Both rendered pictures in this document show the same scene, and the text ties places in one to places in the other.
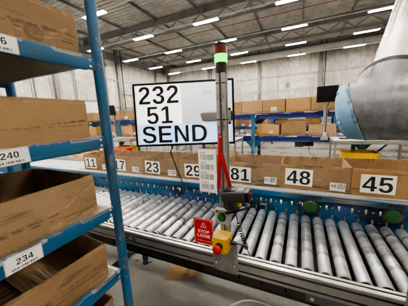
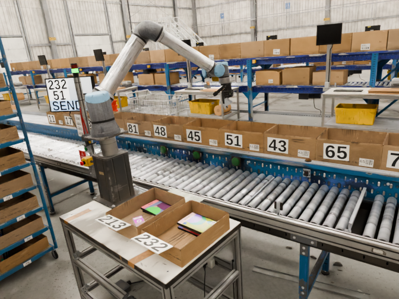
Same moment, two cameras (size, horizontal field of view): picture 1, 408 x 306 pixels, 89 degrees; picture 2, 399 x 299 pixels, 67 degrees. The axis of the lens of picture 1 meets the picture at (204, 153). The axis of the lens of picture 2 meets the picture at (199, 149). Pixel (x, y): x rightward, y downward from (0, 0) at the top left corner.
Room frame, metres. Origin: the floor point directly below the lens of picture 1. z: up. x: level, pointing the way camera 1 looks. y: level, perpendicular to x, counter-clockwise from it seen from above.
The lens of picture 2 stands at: (-1.43, -1.54, 1.70)
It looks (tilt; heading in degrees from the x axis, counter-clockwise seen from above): 19 degrees down; 12
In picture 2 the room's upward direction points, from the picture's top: 5 degrees counter-clockwise
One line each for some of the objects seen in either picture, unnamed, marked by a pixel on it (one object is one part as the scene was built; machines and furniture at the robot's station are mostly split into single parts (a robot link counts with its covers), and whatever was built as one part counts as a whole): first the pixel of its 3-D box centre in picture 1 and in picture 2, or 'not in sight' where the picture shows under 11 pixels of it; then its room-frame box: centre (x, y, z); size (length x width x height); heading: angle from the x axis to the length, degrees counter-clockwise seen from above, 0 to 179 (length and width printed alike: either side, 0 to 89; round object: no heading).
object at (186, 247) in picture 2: not in sight; (187, 229); (-0.09, -1.15, 0.80); 0.38 x 0.28 x 0.10; 150
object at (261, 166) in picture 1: (255, 169); (148, 125); (1.54, -0.38, 0.97); 0.39 x 0.29 x 0.17; 65
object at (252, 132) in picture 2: not in sight; (249, 136); (1.04, -1.45, 0.96); 0.39 x 0.29 x 0.17; 65
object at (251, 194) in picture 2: not in sight; (256, 190); (0.51, -1.51, 0.72); 0.52 x 0.05 x 0.05; 155
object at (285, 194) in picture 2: not in sight; (284, 196); (0.42, -1.69, 0.72); 0.52 x 0.05 x 0.05; 155
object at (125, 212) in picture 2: not in sight; (147, 212); (0.07, -0.88, 0.80); 0.38 x 0.28 x 0.10; 151
